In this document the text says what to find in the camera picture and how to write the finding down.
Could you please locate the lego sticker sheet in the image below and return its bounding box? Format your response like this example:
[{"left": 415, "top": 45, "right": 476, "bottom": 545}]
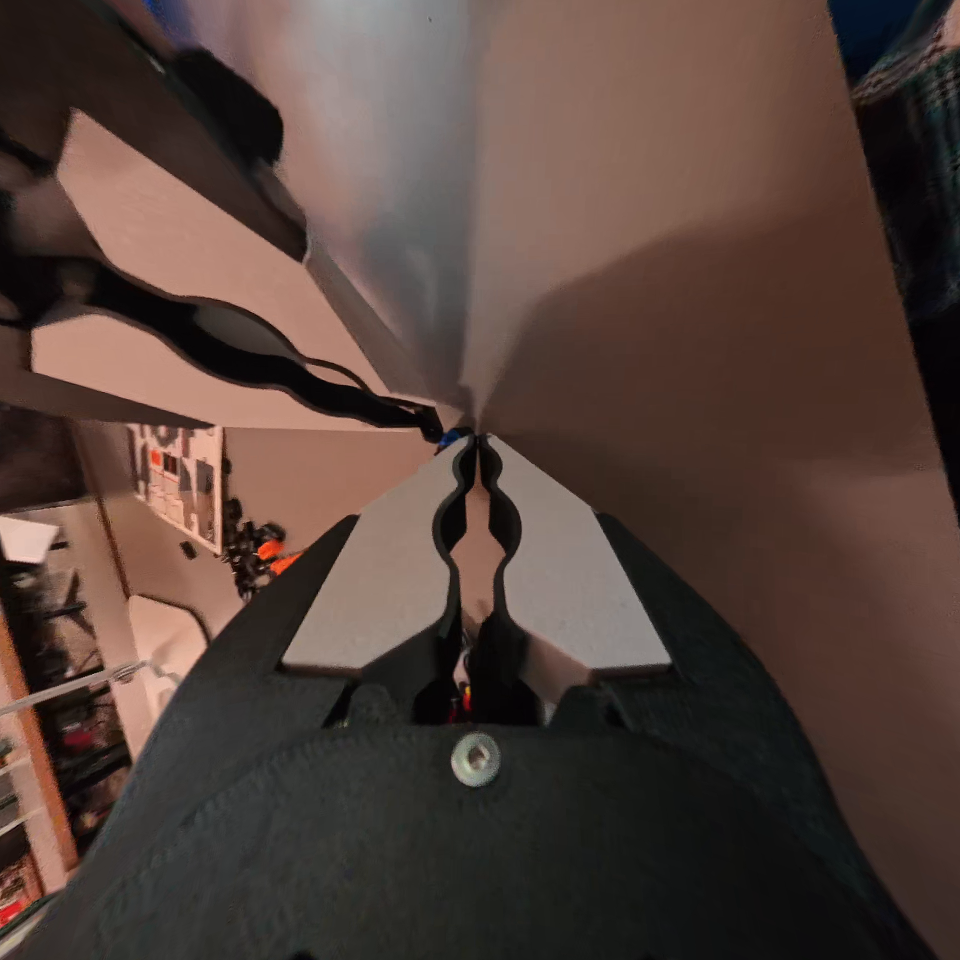
[{"left": 126, "top": 422, "right": 226, "bottom": 558}]

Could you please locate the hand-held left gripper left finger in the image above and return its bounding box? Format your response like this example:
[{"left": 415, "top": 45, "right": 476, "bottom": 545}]
[{"left": 279, "top": 433, "right": 478, "bottom": 723}]

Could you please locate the pile of black lego pieces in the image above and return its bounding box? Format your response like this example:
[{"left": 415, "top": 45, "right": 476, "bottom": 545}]
[{"left": 221, "top": 497, "right": 307, "bottom": 601}]

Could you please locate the person's torso in plaid shirt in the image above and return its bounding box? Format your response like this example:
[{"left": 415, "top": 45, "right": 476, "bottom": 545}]
[{"left": 828, "top": 0, "right": 960, "bottom": 526}]

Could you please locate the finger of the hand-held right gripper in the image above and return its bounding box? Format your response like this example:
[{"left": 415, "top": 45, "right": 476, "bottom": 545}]
[
  {"left": 54, "top": 107, "right": 468, "bottom": 423},
  {"left": 0, "top": 298, "right": 445, "bottom": 438}
]

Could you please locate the background storage shelf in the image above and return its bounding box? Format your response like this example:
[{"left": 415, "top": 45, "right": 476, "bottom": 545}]
[{"left": 0, "top": 498, "right": 132, "bottom": 931}]

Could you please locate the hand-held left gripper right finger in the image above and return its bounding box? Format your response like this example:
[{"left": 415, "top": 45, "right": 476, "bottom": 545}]
[{"left": 478, "top": 432, "right": 673, "bottom": 726}]

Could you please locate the white paper sheet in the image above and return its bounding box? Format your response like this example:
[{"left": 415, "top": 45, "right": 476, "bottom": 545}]
[{"left": 0, "top": 517, "right": 61, "bottom": 564}]

